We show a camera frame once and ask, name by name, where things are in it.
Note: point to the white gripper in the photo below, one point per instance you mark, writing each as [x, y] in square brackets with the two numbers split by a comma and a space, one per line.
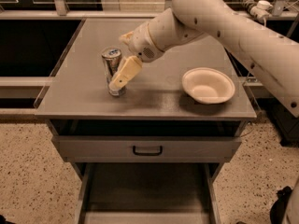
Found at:
[141, 44]

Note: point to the black bag on floor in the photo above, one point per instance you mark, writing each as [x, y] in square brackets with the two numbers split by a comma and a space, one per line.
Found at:
[278, 209]

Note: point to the white paper bowl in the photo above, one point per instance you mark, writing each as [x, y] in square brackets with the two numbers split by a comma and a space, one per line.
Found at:
[208, 86]

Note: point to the open grey middle drawer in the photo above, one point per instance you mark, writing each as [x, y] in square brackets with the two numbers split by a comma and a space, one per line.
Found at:
[146, 193]

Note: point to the black drawer handle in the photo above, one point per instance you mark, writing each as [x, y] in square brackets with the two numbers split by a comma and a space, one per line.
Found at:
[147, 151]

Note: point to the white power strip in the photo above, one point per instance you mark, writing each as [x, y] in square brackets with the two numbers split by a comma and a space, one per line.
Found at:
[258, 10]

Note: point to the silver blue redbull can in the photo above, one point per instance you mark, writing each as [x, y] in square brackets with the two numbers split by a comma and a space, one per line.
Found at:
[111, 57]

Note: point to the grey top drawer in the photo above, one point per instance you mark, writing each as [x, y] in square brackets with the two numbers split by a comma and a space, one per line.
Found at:
[189, 149]

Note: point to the grey metal drawer cabinet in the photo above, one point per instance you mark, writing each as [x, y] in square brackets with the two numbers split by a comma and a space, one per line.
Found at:
[77, 103]

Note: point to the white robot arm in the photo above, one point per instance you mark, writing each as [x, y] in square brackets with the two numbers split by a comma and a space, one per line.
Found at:
[271, 57]

